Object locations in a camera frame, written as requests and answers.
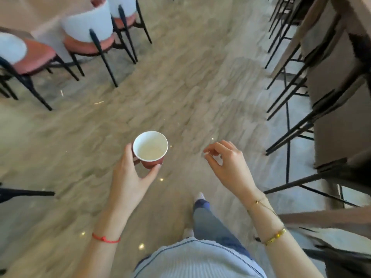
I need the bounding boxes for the person's right hand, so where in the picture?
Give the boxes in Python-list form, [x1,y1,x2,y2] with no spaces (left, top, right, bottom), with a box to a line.
[203,140,260,202]

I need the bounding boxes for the person's left hand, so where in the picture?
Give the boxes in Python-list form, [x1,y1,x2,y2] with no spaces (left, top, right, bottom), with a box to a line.
[105,143,162,220]

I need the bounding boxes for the red paper cup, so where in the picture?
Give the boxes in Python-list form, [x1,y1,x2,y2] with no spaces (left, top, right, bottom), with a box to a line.
[132,131,169,171]

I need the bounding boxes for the person's right forearm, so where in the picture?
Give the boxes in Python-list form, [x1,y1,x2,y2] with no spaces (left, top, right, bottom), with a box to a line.
[242,190,325,278]

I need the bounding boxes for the blue jeans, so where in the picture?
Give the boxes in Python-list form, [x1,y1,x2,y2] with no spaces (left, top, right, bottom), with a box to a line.
[192,199,253,258]

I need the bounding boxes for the light blue ribbed shirt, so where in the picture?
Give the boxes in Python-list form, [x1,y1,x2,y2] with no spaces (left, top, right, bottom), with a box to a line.
[133,237,267,278]

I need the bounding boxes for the brown wooden bar table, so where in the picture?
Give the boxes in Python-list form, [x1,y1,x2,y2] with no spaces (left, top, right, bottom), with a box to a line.
[269,0,371,78]
[278,206,371,239]

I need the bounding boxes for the row of black-legged bar stools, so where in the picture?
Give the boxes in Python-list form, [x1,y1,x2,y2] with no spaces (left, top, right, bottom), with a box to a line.
[264,0,371,278]

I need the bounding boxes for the pink and white chair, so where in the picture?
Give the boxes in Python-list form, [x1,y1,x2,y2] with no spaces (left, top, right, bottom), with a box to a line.
[106,0,153,64]
[0,31,80,111]
[60,0,137,88]

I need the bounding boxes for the thin gold chain bracelet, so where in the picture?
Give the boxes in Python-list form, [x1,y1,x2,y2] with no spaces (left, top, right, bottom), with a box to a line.
[246,199,279,217]

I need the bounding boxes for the red string bracelet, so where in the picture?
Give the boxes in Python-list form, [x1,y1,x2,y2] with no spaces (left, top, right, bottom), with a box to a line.
[92,232,121,244]

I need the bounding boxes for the gold bangle bracelet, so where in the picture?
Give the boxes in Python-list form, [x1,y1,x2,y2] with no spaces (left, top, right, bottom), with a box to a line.
[262,227,287,246]

